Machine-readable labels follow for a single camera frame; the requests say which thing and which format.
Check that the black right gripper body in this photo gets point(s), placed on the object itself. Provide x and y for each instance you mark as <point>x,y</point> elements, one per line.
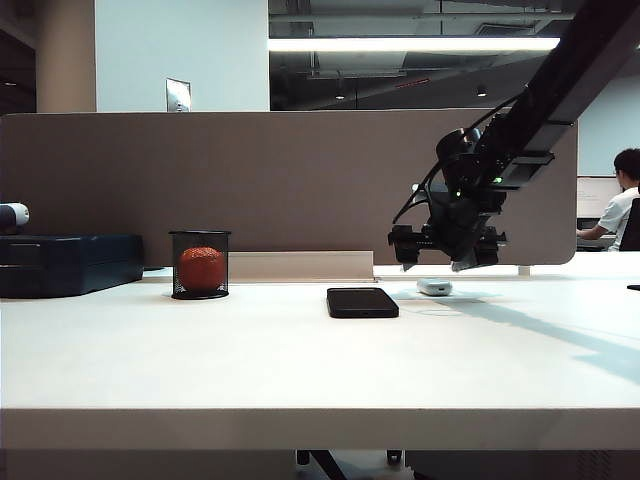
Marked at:
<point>462,225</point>

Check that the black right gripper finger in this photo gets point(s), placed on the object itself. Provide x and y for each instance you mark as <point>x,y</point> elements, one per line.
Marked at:
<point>407,255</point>
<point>482,257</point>

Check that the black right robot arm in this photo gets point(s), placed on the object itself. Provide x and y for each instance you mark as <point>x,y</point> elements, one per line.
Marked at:
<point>575,60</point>

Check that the dark blue plastic case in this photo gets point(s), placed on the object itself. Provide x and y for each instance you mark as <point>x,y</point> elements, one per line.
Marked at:
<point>65,263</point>

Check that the black smartphone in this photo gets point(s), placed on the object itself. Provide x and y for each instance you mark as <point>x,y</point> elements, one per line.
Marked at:
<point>362,302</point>

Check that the computer monitor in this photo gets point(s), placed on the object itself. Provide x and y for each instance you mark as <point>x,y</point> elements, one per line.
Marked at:
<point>595,196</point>

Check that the black ceiling spotlight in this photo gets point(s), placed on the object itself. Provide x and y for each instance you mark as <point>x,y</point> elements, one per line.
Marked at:
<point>481,92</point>

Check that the person in white shirt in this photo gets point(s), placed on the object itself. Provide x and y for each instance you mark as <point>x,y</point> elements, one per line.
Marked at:
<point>617,210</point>

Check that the grey desk partition screen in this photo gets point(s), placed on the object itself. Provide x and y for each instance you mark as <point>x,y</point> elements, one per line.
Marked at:
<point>275,185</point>

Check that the black office chair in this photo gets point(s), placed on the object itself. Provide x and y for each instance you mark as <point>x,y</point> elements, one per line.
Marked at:
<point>632,227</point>

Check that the white ceiling strip light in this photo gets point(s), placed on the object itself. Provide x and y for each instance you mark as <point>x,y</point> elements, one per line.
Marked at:
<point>400,44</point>

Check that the black under-desk clamp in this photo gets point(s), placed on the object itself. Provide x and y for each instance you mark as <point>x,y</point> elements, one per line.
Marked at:
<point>394,457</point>

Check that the orange ball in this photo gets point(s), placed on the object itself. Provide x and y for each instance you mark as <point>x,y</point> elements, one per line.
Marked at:
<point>201,268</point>

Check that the black under-desk strut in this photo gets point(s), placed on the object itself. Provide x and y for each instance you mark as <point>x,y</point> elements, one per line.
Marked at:
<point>320,465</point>

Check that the black mesh pen holder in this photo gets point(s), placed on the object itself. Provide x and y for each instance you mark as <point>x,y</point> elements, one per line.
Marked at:
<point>176,267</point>

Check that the white and blue cylinder device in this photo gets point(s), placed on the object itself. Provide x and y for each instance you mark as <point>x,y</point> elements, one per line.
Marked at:
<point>15,214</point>

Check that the white partition bracket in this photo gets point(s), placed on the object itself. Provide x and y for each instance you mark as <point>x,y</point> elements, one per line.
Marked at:
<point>523,271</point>

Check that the metal wall plate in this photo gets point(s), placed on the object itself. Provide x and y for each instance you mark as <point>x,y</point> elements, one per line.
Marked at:
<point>178,95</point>

